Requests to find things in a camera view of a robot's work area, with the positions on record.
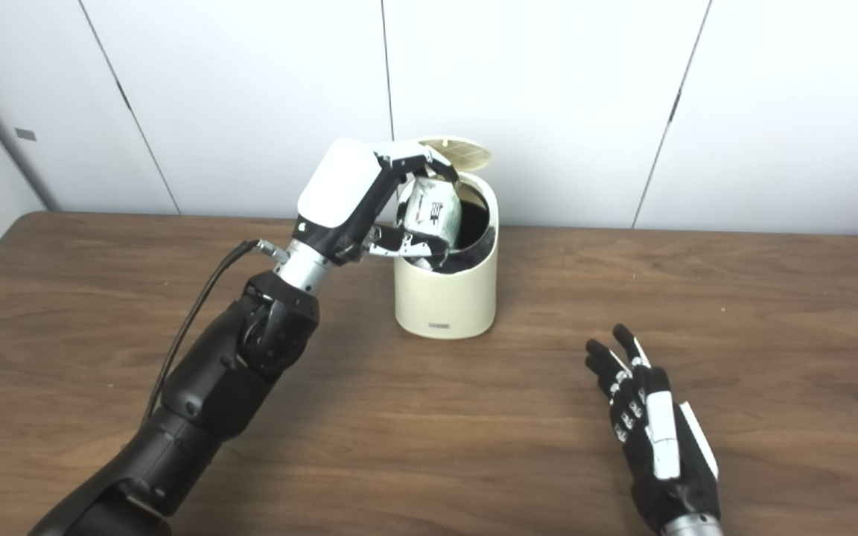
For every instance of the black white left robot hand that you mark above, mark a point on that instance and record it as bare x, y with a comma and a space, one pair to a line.
339, 186

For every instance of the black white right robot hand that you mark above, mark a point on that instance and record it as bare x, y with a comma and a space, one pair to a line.
660, 439

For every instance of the white green milk carton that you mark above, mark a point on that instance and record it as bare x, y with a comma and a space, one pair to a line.
433, 212

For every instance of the round cream bin lid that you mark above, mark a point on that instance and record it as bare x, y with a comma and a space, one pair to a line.
466, 151

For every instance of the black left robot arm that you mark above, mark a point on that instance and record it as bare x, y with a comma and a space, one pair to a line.
213, 387

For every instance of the cream-colored bin body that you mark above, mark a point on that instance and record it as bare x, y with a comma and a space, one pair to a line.
444, 298

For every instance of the small grey wall plate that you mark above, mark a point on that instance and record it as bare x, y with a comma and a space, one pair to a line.
25, 135

